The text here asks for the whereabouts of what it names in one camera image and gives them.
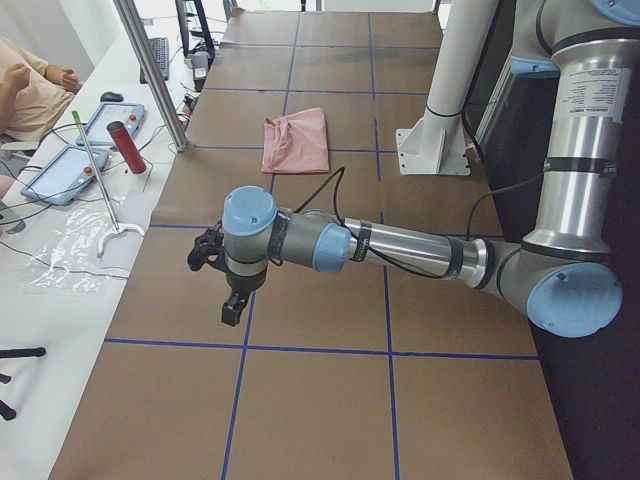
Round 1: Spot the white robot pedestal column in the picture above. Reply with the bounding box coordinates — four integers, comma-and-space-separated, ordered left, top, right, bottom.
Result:
396, 0, 498, 176

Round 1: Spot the black box with label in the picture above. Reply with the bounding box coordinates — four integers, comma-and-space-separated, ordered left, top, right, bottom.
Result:
191, 51, 210, 92

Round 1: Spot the red cylindrical bottle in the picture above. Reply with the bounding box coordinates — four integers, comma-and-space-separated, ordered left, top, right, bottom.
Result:
106, 121, 147, 174

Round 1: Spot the black computer mouse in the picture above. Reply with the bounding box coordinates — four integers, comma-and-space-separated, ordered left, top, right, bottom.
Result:
100, 91, 124, 102

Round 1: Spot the lower blue teach pendant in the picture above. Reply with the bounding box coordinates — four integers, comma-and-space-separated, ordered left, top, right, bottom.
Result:
20, 145, 95, 206

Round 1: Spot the black camera tripod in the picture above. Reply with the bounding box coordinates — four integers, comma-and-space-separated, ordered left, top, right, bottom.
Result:
0, 346, 48, 424

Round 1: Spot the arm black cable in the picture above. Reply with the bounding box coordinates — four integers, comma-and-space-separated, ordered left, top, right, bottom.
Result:
294, 166, 546, 279

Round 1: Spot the aluminium frame post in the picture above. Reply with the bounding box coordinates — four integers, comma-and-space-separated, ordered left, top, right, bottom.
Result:
113, 0, 189, 152

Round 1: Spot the blue teach pendant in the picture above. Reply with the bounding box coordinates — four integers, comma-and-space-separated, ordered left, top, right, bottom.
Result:
84, 102, 146, 147
20, 145, 95, 206

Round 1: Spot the pink Snoopy t-shirt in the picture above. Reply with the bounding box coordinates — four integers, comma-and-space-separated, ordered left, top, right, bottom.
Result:
261, 107, 329, 174

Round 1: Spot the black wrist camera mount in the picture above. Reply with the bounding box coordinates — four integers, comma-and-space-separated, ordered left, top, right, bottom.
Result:
187, 228, 227, 272

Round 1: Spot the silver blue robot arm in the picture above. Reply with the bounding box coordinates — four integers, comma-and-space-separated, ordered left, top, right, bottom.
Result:
214, 1, 639, 338

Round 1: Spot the upper blue teach pendant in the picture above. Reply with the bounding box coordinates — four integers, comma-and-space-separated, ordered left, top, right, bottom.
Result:
84, 102, 146, 147

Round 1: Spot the white reacher grabber stick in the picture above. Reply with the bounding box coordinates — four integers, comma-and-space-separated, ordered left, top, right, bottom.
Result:
71, 110, 145, 258

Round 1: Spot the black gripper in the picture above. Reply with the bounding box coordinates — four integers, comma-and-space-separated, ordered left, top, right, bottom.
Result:
221, 271, 264, 326

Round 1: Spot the black keyboard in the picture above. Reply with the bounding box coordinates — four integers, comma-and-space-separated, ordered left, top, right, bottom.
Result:
148, 37, 170, 80

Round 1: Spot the clear plastic bag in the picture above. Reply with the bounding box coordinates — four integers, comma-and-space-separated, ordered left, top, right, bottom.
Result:
26, 202, 143, 294

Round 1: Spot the seated person beige shirt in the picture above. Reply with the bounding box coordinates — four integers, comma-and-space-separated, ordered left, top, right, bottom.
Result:
1, 37, 82, 142

